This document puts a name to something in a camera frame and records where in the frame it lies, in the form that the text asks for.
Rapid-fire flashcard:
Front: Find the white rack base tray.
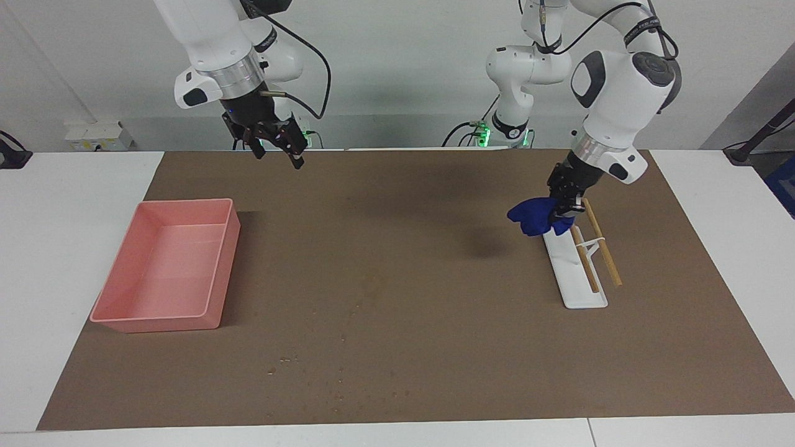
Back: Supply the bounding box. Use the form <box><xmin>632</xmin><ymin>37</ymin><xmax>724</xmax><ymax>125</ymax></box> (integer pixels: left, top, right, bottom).
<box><xmin>542</xmin><ymin>224</ymin><xmax>609</xmax><ymax>309</ymax></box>

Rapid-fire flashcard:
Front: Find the white wall socket box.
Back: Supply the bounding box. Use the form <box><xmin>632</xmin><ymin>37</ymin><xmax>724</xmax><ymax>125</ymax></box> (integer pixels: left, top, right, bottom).
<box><xmin>65</xmin><ymin>122</ymin><xmax>132</xmax><ymax>151</ymax></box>

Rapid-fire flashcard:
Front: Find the blue towel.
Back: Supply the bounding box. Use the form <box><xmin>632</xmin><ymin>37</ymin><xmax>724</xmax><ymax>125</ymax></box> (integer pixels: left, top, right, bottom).
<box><xmin>507</xmin><ymin>197</ymin><xmax>575</xmax><ymax>237</ymax></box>

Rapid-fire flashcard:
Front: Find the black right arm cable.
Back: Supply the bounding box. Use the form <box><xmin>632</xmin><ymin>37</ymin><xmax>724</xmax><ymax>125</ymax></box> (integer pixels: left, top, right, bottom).
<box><xmin>239</xmin><ymin>0</ymin><xmax>332</xmax><ymax>120</ymax></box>

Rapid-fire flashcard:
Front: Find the black base cable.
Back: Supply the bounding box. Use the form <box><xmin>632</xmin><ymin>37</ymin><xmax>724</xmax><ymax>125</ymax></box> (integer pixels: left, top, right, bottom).
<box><xmin>442</xmin><ymin>93</ymin><xmax>501</xmax><ymax>148</ymax></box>

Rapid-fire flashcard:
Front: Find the black table clamp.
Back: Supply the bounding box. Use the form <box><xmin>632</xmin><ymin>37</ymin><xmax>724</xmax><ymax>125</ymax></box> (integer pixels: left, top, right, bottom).
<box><xmin>0</xmin><ymin>130</ymin><xmax>33</xmax><ymax>169</ymax></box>

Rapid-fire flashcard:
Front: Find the wooden rod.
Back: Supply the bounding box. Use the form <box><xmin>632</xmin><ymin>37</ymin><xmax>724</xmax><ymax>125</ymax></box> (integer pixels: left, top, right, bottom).
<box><xmin>582</xmin><ymin>198</ymin><xmax>623</xmax><ymax>287</ymax></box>
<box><xmin>571</xmin><ymin>225</ymin><xmax>601</xmax><ymax>294</ymax></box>

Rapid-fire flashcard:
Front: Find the pink plastic bin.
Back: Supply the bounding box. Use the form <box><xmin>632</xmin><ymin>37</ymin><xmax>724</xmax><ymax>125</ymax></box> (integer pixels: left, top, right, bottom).
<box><xmin>90</xmin><ymin>199</ymin><xmax>241</xmax><ymax>334</ymax></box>

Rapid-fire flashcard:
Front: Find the black stand pole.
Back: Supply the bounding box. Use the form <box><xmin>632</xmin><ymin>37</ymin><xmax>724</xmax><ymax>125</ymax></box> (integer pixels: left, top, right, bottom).
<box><xmin>724</xmin><ymin>99</ymin><xmax>795</xmax><ymax>165</ymax></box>

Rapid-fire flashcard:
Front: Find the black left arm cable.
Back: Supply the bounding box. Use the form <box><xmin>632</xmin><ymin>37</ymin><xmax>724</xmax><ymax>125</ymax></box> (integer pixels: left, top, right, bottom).
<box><xmin>537</xmin><ymin>0</ymin><xmax>681</xmax><ymax>60</ymax></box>

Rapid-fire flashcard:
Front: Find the white rack bracket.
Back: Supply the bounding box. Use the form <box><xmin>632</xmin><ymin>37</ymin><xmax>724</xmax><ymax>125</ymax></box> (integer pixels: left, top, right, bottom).
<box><xmin>575</xmin><ymin>235</ymin><xmax>607</xmax><ymax>274</ymax></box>

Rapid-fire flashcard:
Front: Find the brown table mat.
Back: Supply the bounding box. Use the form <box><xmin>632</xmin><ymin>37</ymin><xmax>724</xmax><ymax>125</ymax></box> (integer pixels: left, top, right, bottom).
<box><xmin>36</xmin><ymin>149</ymin><xmax>795</xmax><ymax>431</ymax></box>

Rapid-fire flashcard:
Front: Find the blue box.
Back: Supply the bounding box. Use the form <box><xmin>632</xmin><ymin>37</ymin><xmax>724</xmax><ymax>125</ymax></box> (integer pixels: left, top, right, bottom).
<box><xmin>765</xmin><ymin>155</ymin><xmax>795</xmax><ymax>219</ymax></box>

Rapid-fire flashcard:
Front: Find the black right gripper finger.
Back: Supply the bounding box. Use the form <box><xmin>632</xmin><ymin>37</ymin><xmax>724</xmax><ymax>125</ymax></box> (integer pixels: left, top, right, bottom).
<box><xmin>273</xmin><ymin>119</ymin><xmax>307</xmax><ymax>170</ymax></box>
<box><xmin>245</xmin><ymin>127</ymin><xmax>267</xmax><ymax>160</ymax></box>

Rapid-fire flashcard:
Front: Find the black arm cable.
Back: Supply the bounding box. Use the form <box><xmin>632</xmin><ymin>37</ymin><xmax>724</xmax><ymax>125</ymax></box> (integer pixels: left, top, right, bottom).
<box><xmin>239</xmin><ymin>0</ymin><xmax>332</xmax><ymax>120</ymax></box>
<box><xmin>537</xmin><ymin>0</ymin><xmax>681</xmax><ymax>60</ymax></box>

